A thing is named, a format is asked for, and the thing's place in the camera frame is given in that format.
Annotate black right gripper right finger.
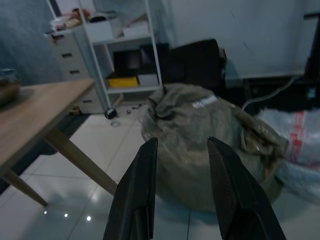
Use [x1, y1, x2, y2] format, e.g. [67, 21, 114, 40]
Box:
[207, 136, 287, 240]

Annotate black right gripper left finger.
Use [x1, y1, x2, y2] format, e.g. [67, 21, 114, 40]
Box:
[102, 137, 159, 240]

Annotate grey-green woven sack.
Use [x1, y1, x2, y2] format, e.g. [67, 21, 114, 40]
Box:
[140, 83, 290, 213]

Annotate white woven sack red print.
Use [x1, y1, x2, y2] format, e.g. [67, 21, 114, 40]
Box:
[257, 107, 320, 202]

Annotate yellow flat box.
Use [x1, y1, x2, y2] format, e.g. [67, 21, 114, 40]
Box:
[107, 76, 140, 89]

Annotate wooden table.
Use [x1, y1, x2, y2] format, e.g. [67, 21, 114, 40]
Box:
[0, 78, 118, 207]

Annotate white drawer cabinet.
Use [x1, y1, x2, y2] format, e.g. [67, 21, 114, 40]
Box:
[44, 24, 118, 115]

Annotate white metal shelf rack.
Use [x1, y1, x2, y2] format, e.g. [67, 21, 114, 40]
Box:
[79, 0, 163, 108]

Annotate white flat box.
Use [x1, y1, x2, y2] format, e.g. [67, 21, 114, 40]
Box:
[122, 24, 152, 38]

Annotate white storage box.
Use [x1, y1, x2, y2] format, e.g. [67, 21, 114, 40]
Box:
[84, 19, 118, 43]

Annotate glass bowl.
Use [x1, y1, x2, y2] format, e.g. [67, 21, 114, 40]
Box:
[0, 68, 21, 106]

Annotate white cable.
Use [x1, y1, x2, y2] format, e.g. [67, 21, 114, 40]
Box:
[241, 74, 305, 110]

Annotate black stand frame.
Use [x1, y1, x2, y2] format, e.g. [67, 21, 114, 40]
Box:
[302, 11, 320, 83]

